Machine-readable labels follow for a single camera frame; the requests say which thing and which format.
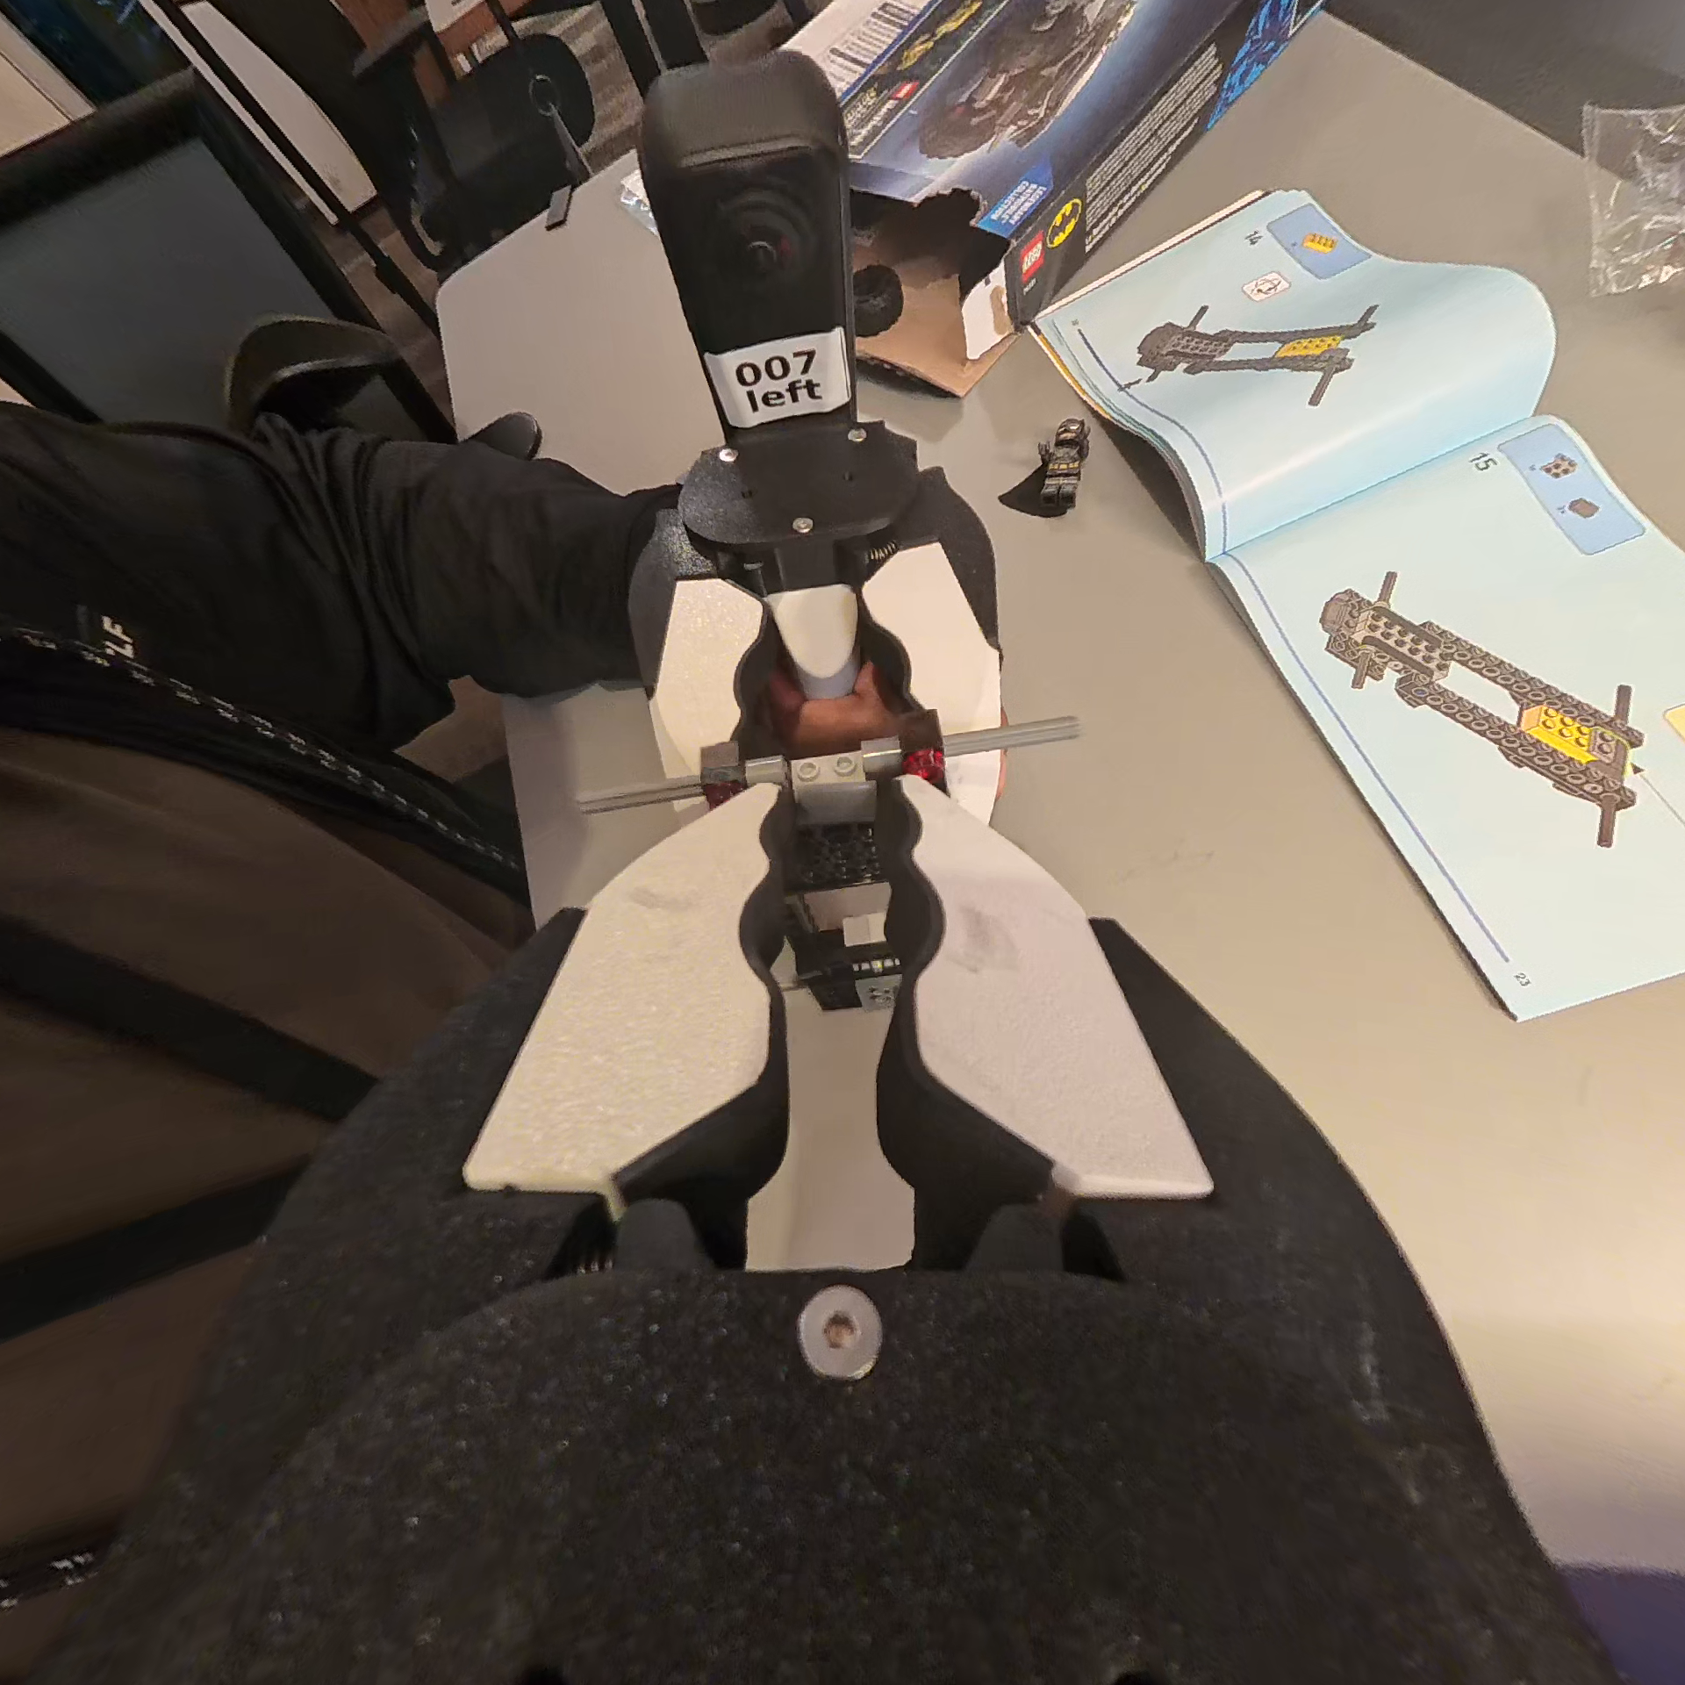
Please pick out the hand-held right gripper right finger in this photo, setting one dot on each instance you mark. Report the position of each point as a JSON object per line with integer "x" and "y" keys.
{"x": 1040, "y": 1028}

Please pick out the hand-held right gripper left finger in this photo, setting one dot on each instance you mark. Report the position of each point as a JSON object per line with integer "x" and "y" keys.
{"x": 633, "y": 1013}

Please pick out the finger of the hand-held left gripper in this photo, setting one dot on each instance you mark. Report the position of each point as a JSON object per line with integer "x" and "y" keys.
{"x": 941, "y": 632}
{"x": 699, "y": 659}

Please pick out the black toy brick model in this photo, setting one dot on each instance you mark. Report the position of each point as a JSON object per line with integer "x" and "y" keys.
{"x": 824, "y": 771}

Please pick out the person's left forearm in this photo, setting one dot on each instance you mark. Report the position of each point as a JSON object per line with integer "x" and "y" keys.
{"x": 330, "y": 565}

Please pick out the person's left hand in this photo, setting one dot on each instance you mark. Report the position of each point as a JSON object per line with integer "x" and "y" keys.
{"x": 844, "y": 721}

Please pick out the black toy wheel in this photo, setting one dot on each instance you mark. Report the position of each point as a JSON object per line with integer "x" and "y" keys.
{"x": 876, "y": 304}

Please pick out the black toy minifigure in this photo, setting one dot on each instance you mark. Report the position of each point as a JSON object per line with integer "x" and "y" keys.
{"x": 1060, "y": 459}

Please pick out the black office chair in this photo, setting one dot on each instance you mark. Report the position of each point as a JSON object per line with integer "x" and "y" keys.
{"x": 489, "y": 118}

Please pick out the opened cardboard toy box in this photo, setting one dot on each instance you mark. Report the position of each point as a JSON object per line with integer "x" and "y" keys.
{"x": 1133, "y": 118}

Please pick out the light blue instruction booklet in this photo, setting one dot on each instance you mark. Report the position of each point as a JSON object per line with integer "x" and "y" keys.
{"x": 1383, "y": 395}

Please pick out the clear plastic bag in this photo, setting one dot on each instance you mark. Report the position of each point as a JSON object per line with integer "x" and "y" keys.
{"x": 1639, "y": 184}

